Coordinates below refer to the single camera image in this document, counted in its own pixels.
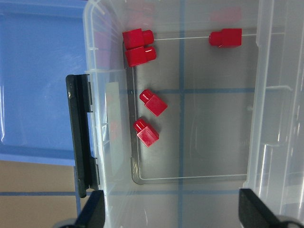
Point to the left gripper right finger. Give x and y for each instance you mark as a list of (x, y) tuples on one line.
[(253, 213)]

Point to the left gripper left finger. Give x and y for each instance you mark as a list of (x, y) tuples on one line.
[(93, 213)]

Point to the red block from tray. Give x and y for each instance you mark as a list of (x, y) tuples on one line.
[(152, 102)]

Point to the red block in box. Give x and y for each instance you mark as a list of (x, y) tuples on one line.
[(226, 38), (145, 132), (140, 55), (137, 38)]

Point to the clear plastic storage box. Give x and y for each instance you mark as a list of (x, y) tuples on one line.
[(191, 176)]

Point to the blue plastic tray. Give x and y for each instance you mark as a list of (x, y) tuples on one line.
[(41, 42)]

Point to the black box latch handle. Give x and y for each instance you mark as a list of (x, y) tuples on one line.
[(79, 103)]

